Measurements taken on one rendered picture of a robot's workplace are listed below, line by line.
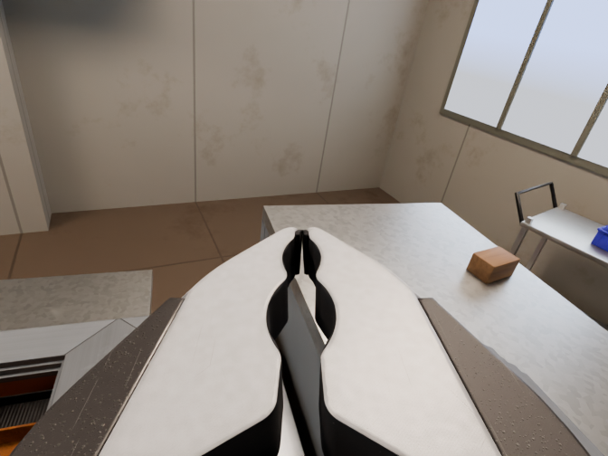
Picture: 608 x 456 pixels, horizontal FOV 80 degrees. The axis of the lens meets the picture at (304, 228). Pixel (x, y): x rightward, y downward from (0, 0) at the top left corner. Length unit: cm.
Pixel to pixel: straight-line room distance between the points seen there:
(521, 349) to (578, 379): 9
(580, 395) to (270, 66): 284
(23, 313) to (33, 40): 203
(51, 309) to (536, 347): 115
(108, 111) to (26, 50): 53
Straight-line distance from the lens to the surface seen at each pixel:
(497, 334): 81
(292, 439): 77
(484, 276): 94
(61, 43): 293
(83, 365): 90
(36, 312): 122
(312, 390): 75
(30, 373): 96
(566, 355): 86
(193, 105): 304
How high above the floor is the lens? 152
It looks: 30 degrees down
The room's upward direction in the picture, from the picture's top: 9 degrees clockwise
